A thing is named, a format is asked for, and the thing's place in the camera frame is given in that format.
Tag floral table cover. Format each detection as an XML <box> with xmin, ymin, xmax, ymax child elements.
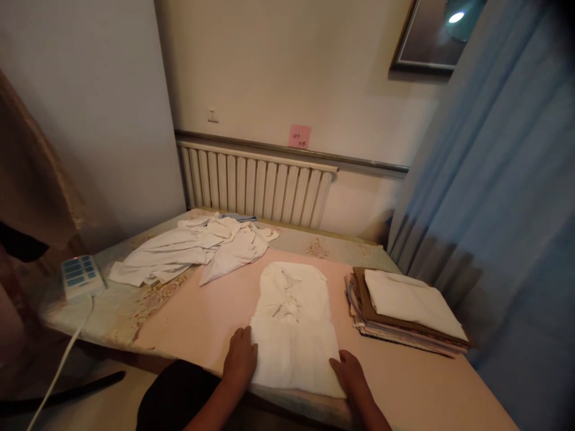
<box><xmin>38</xmin><ymin>206</ymin><xmax>401</xmax><ymax>356</ymax></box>

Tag white radiator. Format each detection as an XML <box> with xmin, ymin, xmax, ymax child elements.
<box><xmin>177</xmin><ymin>139</ymin><xmax>339</xmax><ymax>229</ymax></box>

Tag pink mat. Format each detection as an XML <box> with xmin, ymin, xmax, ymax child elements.
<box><xmin>136</xmin><ymin>248</ymin><xmax>522</xmax><ymax>431</ymax></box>

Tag black curved bar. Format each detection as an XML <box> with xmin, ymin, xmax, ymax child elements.
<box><xmin>0</xmin><ymin>370</ymin><xmax>127</xmax><ymax>416</ymax></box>

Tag beige curtain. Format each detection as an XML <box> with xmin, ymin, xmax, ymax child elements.
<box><xmin>0</xmin><ymin>66</ymin><xmax>87</xmax><ymax>253</ymax></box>

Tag blue curtain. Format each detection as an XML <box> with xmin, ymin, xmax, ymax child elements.
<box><xmin>387</xmin><ymin>0</ymin><xmax>575</xmax><ymax>431</ymax></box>

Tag white shirt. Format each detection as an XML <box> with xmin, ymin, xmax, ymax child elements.
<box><xmin>248</xmin><ymin>261</ymin><xmax>349</xmax><ymax>400</ymax></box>

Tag person's left hand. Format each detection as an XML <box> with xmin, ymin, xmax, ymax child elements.
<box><xmin>222</xmin><ymin>325</ymin><xmax>260</xmax><ymax>392</ymax></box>

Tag person's right fingers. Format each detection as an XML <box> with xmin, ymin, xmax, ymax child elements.
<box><xmin>337</xmin><ymin>349</ymin><xmax>364</xmax><ymax>372</ymax></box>

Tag dark framed picture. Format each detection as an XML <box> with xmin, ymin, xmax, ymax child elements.
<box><xmin>389</xmin><ymin>0</ymin><xmax>473</xmax><ymax>78</ymax></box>

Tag stack of folded clothes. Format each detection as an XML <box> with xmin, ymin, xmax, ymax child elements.
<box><xmin>344</xmin><ymin>266</ymin><xmax>475</xmax><ymax>360</ymax></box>

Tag person's body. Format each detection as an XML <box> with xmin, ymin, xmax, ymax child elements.
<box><xmin>136</xmin><ymin>358</ymin><xmax>226</xmax><ymax>431</ymax></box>

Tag pink sticky note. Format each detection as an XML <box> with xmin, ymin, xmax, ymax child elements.
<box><xmin>289</xmin><ymin>123</ymin><xmax>314</xmax><ymax>148</ymax></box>

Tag white power cable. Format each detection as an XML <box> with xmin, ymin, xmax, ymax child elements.
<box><xmin>26</xmin><ymin>292</ymin><xmax>96</xmax><ymax>431</ymax></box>

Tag white power strip blue buttons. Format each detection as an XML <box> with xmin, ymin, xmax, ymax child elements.
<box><xmin>60</xmin><ymin>254</ymin><xmax>108</xmax><ymax>303</ymax></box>

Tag person's right hand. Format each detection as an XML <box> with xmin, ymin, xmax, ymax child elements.
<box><xmin>329</xmin><ymin>349</ymin><xmax>370</xmax><ymax>401</ymax></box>

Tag person's left fingers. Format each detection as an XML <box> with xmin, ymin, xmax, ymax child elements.
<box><xmin>228</xmin><ymin>325</ymin><xmax>253</xmax><ymax>356</ymax></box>

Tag pile of crumpled white clothes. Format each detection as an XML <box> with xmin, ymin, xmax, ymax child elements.
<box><xmin>108</xmin><ymin>211</ymin><xmax>282</xmax><ymax>289</ymax></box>

